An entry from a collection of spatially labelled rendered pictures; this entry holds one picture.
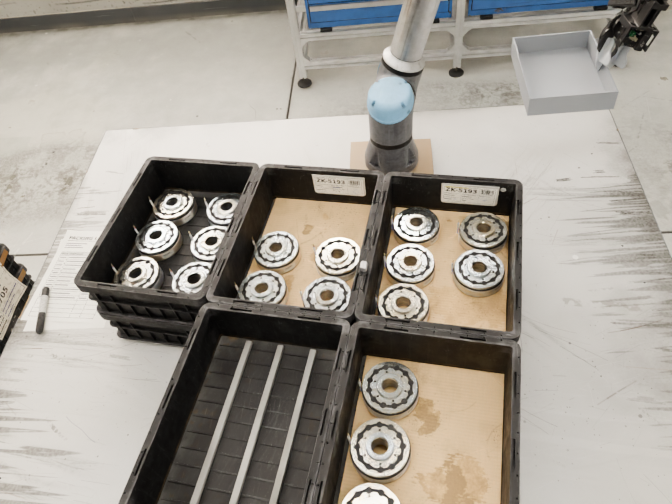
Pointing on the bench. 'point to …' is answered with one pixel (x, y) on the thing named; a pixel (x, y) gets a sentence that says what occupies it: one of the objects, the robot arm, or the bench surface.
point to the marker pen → (42, 310)
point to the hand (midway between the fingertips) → (601, 65)
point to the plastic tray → (561, 74)
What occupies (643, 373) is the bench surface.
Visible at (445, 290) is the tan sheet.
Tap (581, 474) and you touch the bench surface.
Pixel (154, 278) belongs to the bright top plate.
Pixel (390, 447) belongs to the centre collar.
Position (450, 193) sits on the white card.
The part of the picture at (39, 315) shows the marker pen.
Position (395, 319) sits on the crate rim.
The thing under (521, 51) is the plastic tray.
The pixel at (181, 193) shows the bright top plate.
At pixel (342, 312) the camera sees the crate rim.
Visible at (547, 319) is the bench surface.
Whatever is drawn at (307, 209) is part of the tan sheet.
